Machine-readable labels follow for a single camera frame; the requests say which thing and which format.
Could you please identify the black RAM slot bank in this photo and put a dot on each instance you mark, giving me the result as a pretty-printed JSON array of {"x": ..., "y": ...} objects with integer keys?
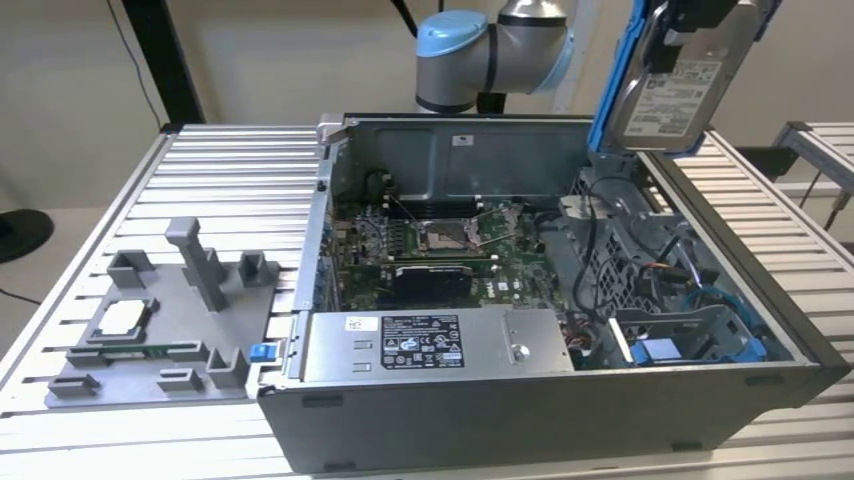
[{"x": 437, "y": 206}]

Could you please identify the green motherboard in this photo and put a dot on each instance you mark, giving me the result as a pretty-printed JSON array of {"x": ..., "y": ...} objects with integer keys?
[{"x": 521, "y": 280}]

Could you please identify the silver power supply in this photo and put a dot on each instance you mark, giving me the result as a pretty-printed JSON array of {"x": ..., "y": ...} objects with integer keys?
[{"x": 334, "y": 345}]

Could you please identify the grey parts rack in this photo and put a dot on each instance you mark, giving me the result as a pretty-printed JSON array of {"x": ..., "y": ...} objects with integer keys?
[{"x": 174, "y": 325}]

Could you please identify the CPU socket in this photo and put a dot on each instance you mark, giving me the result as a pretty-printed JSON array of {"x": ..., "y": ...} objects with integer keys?
[{"x": 441, "y": 237}]

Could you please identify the blue bay connector block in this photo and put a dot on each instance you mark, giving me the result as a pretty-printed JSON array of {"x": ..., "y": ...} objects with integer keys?
[{"x": 657, "y": 351}]

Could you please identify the metal disk bay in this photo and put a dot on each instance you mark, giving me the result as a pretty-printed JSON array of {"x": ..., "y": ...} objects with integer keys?
[{"x": 621, "y": 290}]

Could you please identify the black graphics card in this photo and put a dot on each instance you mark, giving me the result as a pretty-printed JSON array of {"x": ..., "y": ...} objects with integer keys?
[{"x": 434, "y": 285}]

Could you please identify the slatted metal side table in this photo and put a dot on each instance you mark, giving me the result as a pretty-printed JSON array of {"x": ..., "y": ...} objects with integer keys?
[{"x": 834, "y": 137}]

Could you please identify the hard disk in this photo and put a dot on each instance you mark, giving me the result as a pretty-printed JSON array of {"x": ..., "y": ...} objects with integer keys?
[{"x": 674, "y": 110}]

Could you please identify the metal locking lever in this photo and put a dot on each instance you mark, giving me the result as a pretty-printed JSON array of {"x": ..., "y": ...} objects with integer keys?
[{"x": 403, "y": 207}]

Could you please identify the silver CPU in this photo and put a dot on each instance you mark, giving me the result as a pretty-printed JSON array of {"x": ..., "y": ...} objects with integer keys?
[{"x": 123, "y": 318}]

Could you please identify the black PC case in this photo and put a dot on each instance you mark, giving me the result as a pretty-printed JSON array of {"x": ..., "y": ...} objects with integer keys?
[{"x": 467, "y": 425}]

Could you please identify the blue case latch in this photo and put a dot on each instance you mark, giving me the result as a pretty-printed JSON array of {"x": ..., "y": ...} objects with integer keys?
[{"x": 262, "y": 352}]

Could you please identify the black round base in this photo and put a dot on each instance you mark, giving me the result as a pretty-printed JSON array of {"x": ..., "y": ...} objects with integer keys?
[{"x": 23, "y": 235}]

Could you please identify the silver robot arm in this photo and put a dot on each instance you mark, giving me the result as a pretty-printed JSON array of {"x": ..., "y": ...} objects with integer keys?
[{"x": 461, "y": 65}]

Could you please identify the green RAM stick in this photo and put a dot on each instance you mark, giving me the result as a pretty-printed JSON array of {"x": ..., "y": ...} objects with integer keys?
[{"x": 154, "y": 350}]

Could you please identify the white case sticker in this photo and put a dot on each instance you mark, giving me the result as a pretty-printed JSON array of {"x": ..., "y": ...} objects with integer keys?
[{"x": 463, "y": 140}]

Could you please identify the black stand post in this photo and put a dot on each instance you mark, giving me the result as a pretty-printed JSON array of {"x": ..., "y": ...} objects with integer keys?
[{"x": 170, "y": 60}]

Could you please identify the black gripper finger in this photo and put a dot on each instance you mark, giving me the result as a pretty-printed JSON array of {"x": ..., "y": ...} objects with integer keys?
[{"x": 701, "y": 12}]

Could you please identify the black table bracket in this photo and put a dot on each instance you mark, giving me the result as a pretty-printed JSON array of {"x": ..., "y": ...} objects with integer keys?
[{"x": 768, "y": 162}]

